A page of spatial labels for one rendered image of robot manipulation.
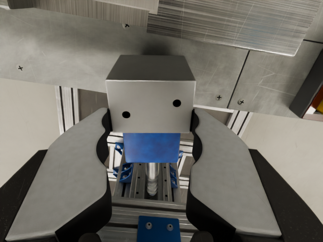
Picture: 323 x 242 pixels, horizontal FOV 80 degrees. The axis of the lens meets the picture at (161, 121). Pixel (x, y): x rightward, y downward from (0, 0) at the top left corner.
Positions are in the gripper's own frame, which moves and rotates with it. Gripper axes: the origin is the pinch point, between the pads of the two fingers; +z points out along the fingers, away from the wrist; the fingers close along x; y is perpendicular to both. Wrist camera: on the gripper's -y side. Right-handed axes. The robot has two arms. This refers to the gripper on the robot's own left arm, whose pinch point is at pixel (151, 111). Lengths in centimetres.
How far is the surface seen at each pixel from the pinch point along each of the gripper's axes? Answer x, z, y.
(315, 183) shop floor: 122, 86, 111
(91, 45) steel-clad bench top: -5.0, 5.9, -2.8
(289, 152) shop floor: 91, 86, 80
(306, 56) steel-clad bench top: 13.2, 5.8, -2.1
